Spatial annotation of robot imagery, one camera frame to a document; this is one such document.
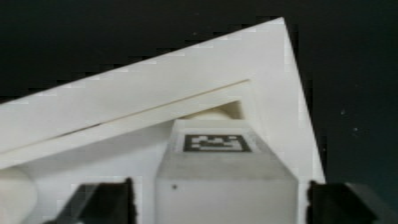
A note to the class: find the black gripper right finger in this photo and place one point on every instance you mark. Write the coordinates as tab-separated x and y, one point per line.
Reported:
344	204

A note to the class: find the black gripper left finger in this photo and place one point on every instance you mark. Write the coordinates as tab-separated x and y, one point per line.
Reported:
99	205

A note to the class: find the white square tabletop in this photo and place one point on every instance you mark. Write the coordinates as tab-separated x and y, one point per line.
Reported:
83	132

